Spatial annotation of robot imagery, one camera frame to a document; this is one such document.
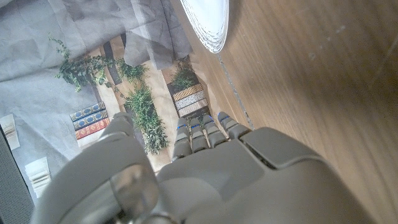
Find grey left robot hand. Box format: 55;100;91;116
30;111;379;224

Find white plate with gold rim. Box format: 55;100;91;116
179;0;230;54

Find printed backdrop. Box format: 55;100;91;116
0;0;218;206

